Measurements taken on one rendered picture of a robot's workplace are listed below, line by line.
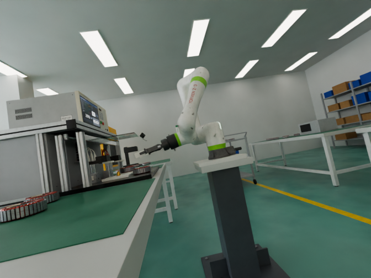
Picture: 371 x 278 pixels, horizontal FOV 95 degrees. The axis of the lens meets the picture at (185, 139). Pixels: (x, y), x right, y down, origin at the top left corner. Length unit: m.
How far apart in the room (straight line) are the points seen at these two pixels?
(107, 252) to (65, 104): 1.03
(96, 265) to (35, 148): 0.91
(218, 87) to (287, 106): 2.96
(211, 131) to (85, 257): 0.98
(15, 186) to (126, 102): 5.97
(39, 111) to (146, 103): 5.66
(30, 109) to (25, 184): 0.43
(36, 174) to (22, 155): 0.11
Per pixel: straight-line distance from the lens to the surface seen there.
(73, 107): 1.20
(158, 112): 6.63
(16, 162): 1.16
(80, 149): 1.01
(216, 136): 1.14
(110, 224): 0.37
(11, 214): 0.71
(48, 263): 0.31
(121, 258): 0.24
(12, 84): 5.62
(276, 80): 8.37
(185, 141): 1.08
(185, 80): 1.32
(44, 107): 1.28
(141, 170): 1.08
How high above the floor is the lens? 0.85
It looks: 4 degrees up
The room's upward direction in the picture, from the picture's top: 11 degrees counter-clockwise
